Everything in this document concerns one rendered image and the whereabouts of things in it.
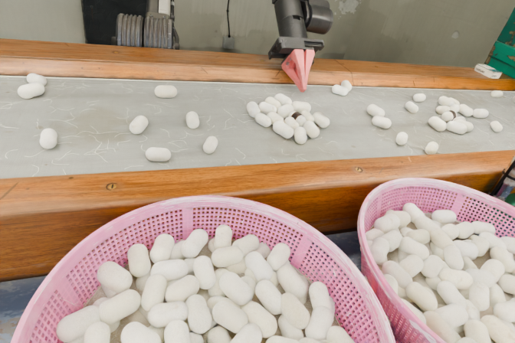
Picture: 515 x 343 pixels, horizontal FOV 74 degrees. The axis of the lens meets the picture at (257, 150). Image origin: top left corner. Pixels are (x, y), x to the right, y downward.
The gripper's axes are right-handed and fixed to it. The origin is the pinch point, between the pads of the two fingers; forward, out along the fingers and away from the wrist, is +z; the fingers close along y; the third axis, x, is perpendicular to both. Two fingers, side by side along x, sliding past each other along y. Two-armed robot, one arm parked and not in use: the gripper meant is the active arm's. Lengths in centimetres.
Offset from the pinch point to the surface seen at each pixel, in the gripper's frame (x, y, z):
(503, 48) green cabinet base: 6, 75, -17
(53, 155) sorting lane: -10.2, -41.8, 14.9
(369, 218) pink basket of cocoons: -20.5, -6.3, 27.5
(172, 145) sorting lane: -9.3, -27.4, 13.9
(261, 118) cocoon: -7.4, -12.9, 9.4
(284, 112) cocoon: -6.2, -8.0, 8.0
